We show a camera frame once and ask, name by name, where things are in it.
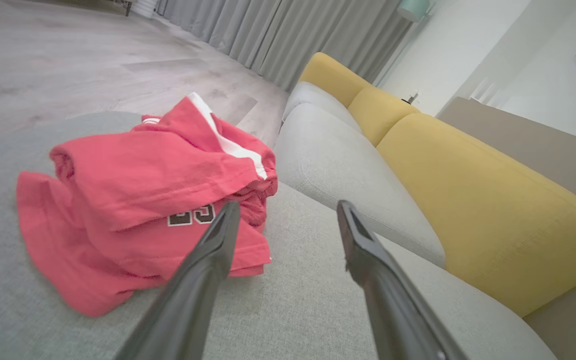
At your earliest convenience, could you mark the small yellow sofa back cushion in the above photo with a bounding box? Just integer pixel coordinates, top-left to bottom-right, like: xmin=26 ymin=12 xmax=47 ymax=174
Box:
xmin=347 ymin=86 xmax=422 ymax=147

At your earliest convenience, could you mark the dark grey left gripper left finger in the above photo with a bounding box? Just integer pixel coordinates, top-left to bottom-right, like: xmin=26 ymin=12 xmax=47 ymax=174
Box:
xmin=113 ymin=201 xmax=242 ymax=360

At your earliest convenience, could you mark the red garment with white stripe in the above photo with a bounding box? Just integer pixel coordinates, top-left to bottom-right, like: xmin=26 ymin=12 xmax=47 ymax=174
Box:
xmin=49 ymin=92 xmax=279 ymax=232

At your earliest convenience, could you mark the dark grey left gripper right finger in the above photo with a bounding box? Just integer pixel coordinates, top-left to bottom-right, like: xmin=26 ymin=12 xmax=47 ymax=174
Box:
xmin=336 ymin=200 xmax=469 ymax=360

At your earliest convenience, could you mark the red garment with number print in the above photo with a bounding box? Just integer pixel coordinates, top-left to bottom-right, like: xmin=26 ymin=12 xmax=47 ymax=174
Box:
xmin=16 ymin=170 xmax=273 ymax=319

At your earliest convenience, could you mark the grey sofa seat cushion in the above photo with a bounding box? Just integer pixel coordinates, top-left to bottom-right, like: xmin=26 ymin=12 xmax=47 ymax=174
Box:
xmin=273 ymin=102 xmax=447 ymax=269
xmin=282 ymin=81 xmax=364 ymax=134

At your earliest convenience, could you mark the grey pleated curtain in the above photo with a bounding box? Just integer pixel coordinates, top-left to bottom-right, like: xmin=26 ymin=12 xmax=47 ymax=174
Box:
xmin=157 ymin=0 xmax=414 ymax=94

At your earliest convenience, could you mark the large yellow sofa back cushion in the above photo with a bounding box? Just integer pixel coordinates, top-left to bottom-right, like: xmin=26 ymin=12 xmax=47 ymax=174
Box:
xmin=376 ymin=113 xmax=576 ymax=319

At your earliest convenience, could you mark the large grey sofa chaise seat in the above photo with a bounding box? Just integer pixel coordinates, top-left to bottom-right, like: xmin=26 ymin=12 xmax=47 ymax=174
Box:
xmin=0 ymin=111 xmax=559 ymax=360

